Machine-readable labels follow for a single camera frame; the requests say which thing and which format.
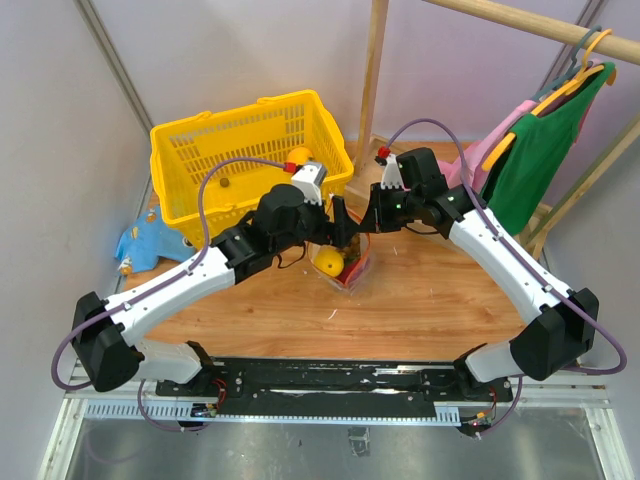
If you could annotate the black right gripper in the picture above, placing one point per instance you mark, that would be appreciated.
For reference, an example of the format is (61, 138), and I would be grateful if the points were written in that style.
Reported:
(373, 220)

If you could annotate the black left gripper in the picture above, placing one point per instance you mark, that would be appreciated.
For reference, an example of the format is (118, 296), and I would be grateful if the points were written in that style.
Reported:
(343, 228)

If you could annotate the bunch of brown longans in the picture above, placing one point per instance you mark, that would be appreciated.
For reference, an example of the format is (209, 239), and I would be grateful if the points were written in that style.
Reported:
(352, 252)

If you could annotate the clear zip top bag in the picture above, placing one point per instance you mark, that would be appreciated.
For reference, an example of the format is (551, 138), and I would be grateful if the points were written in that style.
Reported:
(366, 252)

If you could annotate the dark red fruit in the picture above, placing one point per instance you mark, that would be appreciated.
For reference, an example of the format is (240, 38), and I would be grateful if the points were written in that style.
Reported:
(351, 273)

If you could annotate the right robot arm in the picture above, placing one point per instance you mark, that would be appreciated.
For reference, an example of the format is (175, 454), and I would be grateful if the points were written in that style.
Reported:
(556, 317)

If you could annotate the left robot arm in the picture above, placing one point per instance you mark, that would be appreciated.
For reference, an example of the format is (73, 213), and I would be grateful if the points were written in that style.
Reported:
(107, 335)

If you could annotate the orange fruit with leaf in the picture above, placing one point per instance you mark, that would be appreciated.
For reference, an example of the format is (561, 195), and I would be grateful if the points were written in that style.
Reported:
(300, 155)

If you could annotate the pink shirt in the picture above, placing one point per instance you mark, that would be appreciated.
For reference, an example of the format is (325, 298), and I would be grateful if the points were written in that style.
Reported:
(479, 150)

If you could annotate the yellow clothes hanger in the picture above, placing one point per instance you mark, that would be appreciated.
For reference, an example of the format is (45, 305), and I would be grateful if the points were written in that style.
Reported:
(587, 69)

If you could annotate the yellow plastic shopping basket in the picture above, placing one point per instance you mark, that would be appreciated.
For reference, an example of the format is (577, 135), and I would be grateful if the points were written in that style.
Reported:
(246, 145)

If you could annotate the green shirt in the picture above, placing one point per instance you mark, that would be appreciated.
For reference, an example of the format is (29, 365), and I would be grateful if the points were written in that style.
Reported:
(521, 176)

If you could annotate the blue cartoon cloth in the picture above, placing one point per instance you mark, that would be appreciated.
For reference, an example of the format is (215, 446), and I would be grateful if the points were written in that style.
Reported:
(148, 240)

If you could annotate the grey clothes hanger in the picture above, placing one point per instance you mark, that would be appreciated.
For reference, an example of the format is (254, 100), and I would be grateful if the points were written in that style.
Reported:
(570, 71)

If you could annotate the wooden clothes rack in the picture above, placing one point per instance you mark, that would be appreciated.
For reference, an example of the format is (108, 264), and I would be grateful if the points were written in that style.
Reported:
(469, 73)

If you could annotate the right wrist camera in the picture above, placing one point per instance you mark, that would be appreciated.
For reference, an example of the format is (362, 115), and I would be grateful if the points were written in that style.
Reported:
(391, 177)

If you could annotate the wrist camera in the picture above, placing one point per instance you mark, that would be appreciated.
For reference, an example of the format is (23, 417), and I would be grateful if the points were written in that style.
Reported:
(309, 179)
(391, 177)

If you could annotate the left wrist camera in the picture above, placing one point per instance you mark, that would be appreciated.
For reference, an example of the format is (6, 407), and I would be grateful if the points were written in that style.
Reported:
(309, 179)

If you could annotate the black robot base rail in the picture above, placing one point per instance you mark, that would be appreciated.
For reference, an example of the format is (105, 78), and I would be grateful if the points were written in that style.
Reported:
(335, 391)

